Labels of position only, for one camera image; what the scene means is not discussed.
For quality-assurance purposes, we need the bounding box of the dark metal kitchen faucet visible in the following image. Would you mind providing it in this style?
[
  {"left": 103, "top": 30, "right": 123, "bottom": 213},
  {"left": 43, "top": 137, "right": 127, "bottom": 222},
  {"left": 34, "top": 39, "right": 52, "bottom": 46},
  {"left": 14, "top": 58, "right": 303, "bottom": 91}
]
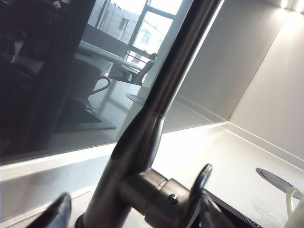
[{"left": 75, "top": 0, "right": 226, "bottom": 228}]

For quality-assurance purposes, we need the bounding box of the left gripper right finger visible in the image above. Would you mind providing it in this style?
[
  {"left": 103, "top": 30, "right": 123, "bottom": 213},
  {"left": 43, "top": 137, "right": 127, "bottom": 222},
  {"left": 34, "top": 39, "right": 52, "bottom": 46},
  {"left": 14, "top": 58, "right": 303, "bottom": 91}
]
[{"left": 199, "top": 195, "right": 229, "bottom": 228}]

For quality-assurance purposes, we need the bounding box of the metal faucet lever handle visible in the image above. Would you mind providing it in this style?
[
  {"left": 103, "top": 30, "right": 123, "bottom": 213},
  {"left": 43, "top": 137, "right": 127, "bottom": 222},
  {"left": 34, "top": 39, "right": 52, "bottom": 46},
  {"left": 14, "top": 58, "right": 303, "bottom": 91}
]
[{"left": 119, "top": 163, "right": 213, "bottom": 228}]

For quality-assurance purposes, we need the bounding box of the pale green ceramic mug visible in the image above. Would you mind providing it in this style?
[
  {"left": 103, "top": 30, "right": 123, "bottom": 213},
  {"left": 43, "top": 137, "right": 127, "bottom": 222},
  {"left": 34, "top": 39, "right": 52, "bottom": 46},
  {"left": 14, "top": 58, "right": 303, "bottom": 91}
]
[{"left": 284, "top": 187, "right": 304, "bottom": 228}]

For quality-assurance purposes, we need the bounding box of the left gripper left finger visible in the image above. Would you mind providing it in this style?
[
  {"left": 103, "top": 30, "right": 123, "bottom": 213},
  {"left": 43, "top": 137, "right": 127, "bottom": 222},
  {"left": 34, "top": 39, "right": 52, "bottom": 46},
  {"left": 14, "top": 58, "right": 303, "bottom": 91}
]
[{"left": 35, "top": 192, "right": 73, "bottom": 228}]

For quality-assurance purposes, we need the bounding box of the round grey countertop cover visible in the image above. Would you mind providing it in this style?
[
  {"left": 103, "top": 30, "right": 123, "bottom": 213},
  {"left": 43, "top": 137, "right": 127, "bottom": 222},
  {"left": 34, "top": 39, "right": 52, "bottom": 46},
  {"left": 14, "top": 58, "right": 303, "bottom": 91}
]
[{"left": 256, "top": 168, "right": 304, "bottom": 200}]

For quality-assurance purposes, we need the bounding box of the black undermount sink basin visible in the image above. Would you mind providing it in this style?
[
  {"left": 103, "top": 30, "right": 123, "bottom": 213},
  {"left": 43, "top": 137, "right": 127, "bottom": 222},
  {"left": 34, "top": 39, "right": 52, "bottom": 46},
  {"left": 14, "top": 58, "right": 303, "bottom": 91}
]
[{"left": 209, "top": 189, "right": 264, "bottom": 228}]

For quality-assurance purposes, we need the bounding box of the dark glass backsplash panel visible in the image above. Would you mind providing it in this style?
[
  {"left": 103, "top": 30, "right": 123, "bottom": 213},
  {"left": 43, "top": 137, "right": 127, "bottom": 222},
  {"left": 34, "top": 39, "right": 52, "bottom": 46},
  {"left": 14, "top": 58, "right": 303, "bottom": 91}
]
[{"left": 0, "top": 0, "right": 285, "bottom": 166}]

